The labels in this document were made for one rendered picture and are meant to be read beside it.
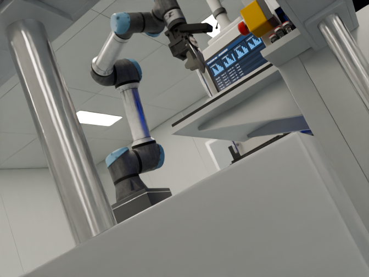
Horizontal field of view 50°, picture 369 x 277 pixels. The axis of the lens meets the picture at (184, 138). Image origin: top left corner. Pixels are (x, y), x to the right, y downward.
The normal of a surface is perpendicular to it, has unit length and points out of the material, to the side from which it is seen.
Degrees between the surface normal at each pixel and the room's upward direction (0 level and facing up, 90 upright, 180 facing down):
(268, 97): 90
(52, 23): 180
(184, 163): 90
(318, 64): 90
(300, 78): 90
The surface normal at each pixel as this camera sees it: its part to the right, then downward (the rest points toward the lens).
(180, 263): -0.47, -0.04
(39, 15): 0.39, 0.88
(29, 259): 0.79, -0.47
